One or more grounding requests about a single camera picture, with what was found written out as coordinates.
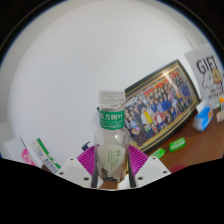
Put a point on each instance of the white printed paper gift bag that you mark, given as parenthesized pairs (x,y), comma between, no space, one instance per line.
(208,70)

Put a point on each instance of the small patterned snack pack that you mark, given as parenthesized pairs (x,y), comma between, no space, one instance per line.
(220,116)

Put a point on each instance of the white blue-green shuttlecock tube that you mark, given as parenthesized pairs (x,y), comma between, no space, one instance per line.
(45,155)

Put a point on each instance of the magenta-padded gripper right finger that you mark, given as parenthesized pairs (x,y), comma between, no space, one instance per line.
(148,168)

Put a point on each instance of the small green packet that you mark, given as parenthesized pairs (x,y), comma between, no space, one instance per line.
(177,144)
(158,153)

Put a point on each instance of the blue tissue pack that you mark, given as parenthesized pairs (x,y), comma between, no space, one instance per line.
(202,116)

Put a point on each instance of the small colourful puzzle cube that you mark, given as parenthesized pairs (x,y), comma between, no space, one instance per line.
(221,102)

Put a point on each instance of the framed group photo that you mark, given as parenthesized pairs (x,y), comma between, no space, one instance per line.
(160,106)

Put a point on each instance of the clear green-labelled plastic bottle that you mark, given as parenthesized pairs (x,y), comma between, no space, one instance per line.
(112,140)

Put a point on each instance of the flat round red coaster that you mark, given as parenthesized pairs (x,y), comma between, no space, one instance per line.
(178,168)

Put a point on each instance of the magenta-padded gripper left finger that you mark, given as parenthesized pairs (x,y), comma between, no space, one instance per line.
(75,170)

